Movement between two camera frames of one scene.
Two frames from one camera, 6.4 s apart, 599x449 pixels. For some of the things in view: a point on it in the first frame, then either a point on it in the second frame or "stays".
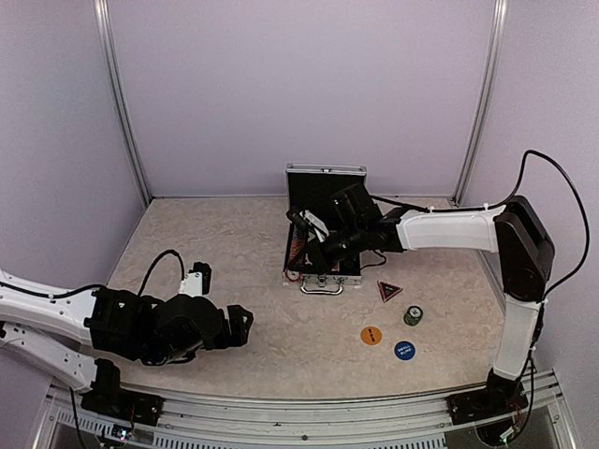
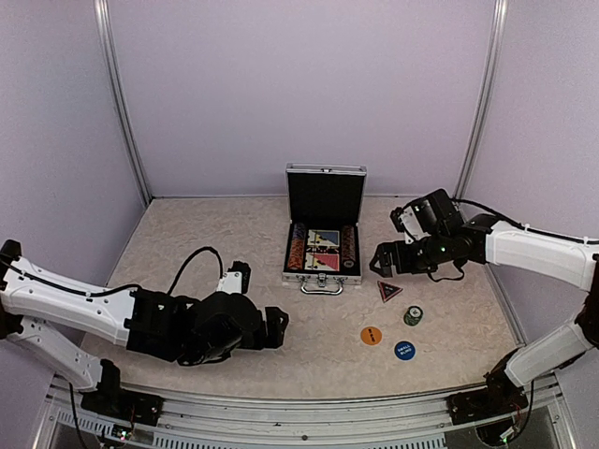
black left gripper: x=239 y=333 to x=258 y=340
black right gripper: x=320 y=263 to x=385 y=250
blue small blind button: x=404 y=350 stays
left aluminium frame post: x=103 y=21 stays
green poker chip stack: x=413 y=315 stays
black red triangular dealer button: x=387 y=291 stays
